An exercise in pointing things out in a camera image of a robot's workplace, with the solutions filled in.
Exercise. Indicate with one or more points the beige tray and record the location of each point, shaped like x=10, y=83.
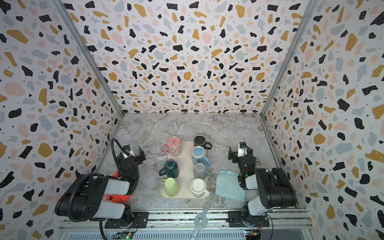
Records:
x=186, y=174

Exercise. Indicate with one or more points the white mug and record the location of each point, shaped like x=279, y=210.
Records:
x=199, y=188

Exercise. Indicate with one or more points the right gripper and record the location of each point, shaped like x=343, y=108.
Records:
x=239, y=154

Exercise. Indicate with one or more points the light green mug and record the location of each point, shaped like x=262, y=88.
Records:
x=171, y=187

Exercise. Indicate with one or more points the red fish plush toy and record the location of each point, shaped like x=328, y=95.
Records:
x=117, y=191

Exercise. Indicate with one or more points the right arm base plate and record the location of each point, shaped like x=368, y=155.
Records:
x=239, y=219

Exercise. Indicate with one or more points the black mug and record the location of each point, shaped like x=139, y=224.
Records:
x=202, y=142

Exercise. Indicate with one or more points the teal cloth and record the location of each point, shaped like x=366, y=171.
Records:
x=227, y=186

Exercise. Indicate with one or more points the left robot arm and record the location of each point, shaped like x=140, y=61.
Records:
x=97, y=197

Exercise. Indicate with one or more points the dark green mug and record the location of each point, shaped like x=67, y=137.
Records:
x=171, y=169

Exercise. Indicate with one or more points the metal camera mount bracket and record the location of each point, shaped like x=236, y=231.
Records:
x=201, y=220

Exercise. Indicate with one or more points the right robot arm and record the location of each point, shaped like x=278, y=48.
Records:
x=274, y=189

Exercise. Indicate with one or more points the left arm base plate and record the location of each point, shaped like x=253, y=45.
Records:
x=134, y=220

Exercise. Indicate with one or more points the light blue mug yellow inside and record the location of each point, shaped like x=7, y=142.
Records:
x=199, y=156

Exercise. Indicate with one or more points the pink mug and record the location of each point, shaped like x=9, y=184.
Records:
x=173, y=147

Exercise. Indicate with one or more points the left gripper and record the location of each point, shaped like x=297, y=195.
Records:
x=134, y=154

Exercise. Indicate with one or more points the grey mug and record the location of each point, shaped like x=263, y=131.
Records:
x=201, y=171

